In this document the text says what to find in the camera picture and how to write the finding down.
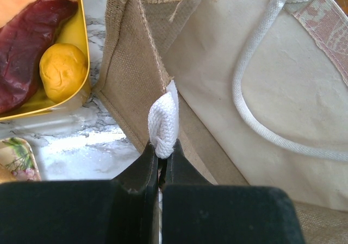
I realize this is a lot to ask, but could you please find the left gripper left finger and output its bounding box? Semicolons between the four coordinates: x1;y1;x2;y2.
1;144;158;243

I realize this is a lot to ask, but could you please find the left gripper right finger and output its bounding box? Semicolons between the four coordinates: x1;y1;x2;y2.
161;141;305;243

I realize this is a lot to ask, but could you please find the burlap tote bag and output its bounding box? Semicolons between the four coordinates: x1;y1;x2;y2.
95;0;347;243

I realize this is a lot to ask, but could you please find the small yellow potato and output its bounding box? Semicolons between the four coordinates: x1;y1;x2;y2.
39;43;88;103

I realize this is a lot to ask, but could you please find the yellow plastic bin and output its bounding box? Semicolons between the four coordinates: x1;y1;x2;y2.
1;0;90;120

